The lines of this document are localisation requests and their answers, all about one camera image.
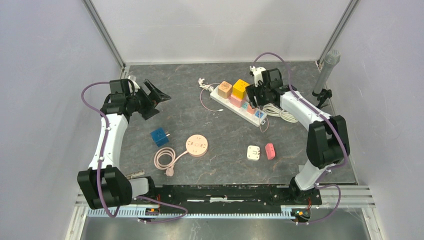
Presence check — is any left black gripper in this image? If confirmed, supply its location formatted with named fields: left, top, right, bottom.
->
left=126, top=80, right=171, bottom=121

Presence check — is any yellow cube adapter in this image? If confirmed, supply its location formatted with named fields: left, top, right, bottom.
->
left=232, top=79, right=250, bottom=100

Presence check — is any blue cube socket adapter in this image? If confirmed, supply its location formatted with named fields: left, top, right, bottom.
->
left=150, top=127, right=169, bottom=148

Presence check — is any pink round socket base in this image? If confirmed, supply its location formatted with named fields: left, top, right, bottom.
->
left=185, top=134, right=209, bottom=157

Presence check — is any white usb charger plug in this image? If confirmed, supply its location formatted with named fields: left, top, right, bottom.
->
left=246, top=145, right=261, bottom=161

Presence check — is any pink plug adapter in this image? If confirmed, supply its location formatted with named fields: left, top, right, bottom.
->
left=265, top=143, right=276, bottom=160

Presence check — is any white power strip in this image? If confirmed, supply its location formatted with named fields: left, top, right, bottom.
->
left=210, top=87, right=267, bottom=127

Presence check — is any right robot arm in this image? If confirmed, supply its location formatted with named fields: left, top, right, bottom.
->
left=246, top=66, right=350, bottom=204

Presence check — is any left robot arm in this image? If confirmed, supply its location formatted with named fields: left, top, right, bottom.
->
left=77, top=78, right=171, bottom=211

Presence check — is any small salmon charger plug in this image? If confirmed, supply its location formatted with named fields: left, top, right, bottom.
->
left=246, top=104, right=257, bottom=115

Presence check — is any pink cube adapter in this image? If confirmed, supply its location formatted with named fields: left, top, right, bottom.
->
left=229, top=94, right=245, bottom=108

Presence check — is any beige cube adapter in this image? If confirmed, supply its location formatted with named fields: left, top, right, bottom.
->
left=217, top=81, right=233, bottom=99

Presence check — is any grey microphone on stand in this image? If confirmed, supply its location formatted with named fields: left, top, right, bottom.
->
left=312, top=49, right=341, bottom=109

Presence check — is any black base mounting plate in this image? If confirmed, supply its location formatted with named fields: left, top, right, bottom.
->
left=145, top=184, right=322, bottom=214

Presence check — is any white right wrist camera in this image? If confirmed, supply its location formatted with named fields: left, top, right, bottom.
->
left=249, top=66, right=266, bottom=87

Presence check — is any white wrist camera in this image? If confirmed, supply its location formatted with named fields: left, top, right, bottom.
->
left=127, top=75, right=139, bottom=88
left=249, top=66, right=266, bottom=87

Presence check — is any white coiled strip cable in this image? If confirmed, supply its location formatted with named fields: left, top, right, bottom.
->
left=262, top=103, right=300, bottom=124

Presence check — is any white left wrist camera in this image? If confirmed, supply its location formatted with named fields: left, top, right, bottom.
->
left=127, top=75, right=139, bottom=88

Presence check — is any thin pink charging cable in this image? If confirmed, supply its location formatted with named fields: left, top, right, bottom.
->
left=199, top=82, right=270, bottom=133

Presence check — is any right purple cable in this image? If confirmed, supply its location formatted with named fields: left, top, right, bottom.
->
left=252, top=52, right=350, bottom=226

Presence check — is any purple cable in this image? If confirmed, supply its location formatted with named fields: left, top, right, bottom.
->
left=81, top=81, right=189, bottom=225
left=252, top=52, right=350, bottom=226

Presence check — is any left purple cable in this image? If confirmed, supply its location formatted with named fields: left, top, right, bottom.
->
left=81, top=81, right=189, bottom=225

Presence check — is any pink coiled power cable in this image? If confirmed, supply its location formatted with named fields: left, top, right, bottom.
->
left=153, top=147, right=190, bottom=177

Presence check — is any light blue cable duct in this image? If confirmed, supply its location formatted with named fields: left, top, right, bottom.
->
left=86, top=206, right=294, bottom=220

